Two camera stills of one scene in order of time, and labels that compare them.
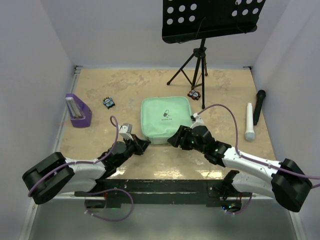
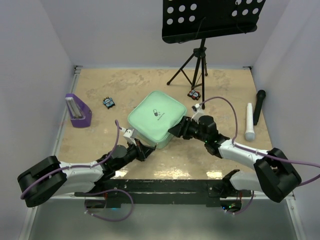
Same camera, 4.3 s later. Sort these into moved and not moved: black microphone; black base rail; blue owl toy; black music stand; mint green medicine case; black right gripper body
Moved: black right gripper body; mint green medicine case
Not moved: black microphone; blue owl toy; black music stand; black base rail
